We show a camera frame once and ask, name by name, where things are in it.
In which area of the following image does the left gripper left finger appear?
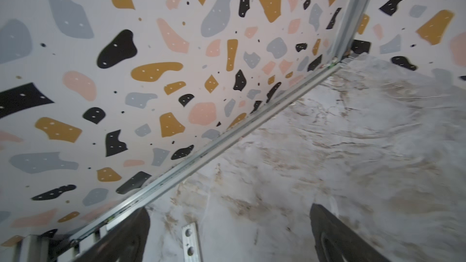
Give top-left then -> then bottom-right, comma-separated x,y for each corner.
75,207 -> 150,262

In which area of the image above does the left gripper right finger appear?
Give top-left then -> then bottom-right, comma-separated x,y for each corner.
309,203 -> 388,262

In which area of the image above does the small metal bracket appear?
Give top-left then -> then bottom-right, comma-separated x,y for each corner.
182,222 -> 203,262

